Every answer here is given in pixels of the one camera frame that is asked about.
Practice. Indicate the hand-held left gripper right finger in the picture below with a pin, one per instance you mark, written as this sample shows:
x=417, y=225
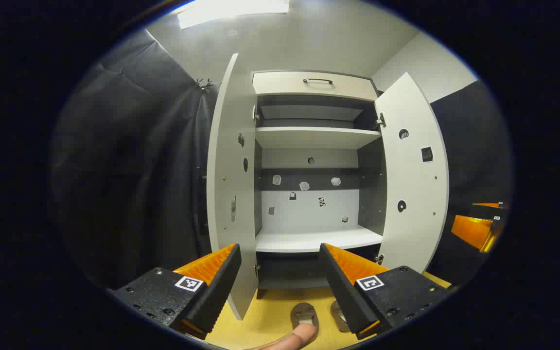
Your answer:
x=341, y=291

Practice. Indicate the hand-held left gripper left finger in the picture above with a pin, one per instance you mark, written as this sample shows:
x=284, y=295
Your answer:
x=219, y=291

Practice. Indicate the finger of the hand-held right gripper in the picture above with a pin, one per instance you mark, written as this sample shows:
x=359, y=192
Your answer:
x=472, y=231

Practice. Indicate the brown fuzzy shoe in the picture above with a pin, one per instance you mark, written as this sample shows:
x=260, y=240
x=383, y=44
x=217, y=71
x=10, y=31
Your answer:
x=339, y=316
x=304, y=313

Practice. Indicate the white cabinet door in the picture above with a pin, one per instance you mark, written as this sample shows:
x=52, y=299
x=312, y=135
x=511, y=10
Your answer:
x=416, y=184
x=226, y=146

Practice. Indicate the white shoe cabinet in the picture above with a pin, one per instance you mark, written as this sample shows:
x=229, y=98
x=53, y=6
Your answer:
x=309, y=214

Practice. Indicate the white cabinet shelf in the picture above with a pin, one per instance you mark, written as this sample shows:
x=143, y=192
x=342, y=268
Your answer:
x=309, y=240
x=309, y=138

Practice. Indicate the metal cloth clip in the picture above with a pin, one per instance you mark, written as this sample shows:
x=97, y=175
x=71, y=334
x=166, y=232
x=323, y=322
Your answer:
x=204, y=85

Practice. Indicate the ceiling light panel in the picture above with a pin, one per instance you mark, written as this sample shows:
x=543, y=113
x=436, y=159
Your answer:
x=231, y=9

